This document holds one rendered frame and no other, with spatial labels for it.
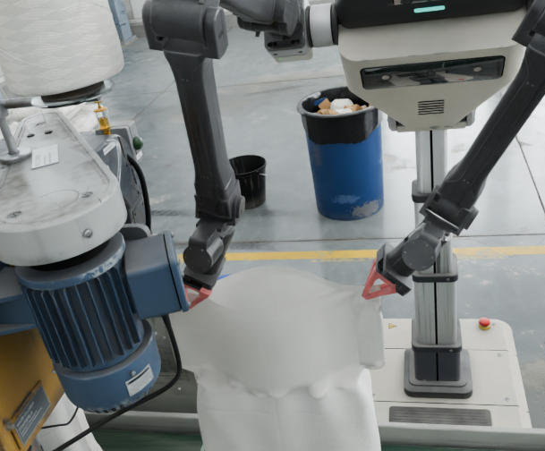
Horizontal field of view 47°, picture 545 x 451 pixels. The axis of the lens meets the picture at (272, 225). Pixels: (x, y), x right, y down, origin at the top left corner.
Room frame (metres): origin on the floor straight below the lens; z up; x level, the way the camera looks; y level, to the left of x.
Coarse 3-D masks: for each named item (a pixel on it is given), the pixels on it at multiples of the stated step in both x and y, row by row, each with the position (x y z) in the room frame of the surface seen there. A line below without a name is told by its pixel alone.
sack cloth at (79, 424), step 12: (60, 408) 1.14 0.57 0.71; (72, 408) 1.17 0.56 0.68; (48, 420) 1.11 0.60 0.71; (60, 420) 1.13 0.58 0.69; (72, 420) 1.16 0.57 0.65; (84, 420) 1.22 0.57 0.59; (48, 432) 1.11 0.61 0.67; (60, 432) 1.12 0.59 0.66; (72, 432) 1.15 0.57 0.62; (48, 444) 1.10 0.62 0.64; (60, 444) 1.11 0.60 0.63; (72, 444) 1.13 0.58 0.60; (84, 444) 1.16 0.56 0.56; (96, 444) 1.22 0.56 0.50
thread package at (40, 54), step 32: (0, 0) 0.83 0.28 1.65; (32, 0) 0.82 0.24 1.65; (64, 0) 0.83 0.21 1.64; (96, 0) 0.87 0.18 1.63; (0, 32) 0.84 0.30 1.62; (32, 32) 0.82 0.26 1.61; (64, 32) 0.83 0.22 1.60; (96, 32) 0.85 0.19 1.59; (0, 64) 0.86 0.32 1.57; (32, 64) 0.82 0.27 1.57; (64, 64) 0.82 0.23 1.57; (96, 64) 0.84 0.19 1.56; (32, 96) 0.83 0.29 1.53
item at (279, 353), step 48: (240, 288) 1.10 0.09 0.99; (288, 288) 1.10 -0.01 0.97; (336, 288) 1.01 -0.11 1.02; (192, 336) 1.07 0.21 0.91; (240, 336) 0.97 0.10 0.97; (288, 336) 0.94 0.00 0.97; (336, 336) 0.98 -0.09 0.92; (240, 384) 0.99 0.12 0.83; (288, 384) 0.94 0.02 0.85; (336, 384) 0.96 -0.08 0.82; (240, 432) 0.98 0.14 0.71; (288, 432) 0.94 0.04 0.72; (336, 432) 0.92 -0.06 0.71
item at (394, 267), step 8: (384, 248) 1.00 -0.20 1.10; (392, 248) 1.01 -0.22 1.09; (400, 248) 0.95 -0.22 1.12; (384, 256) 0.97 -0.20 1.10; (392, 256) 0.96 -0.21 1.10; (400, 256) 0.94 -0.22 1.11; (384, 264) 0.94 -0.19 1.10; (392, 264) 0.95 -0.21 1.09; (400, 264) 0.94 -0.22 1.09; (384, 272) 0.92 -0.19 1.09; (392, 272) 0.93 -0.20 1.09; (400, 272) 0.94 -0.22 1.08; (408, 272) 0.94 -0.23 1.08; (400, 280) 0.92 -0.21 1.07; (408, 280) 0.93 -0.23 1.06; (400, 288) 0.91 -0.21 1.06; (408, 288) 0.91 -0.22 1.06
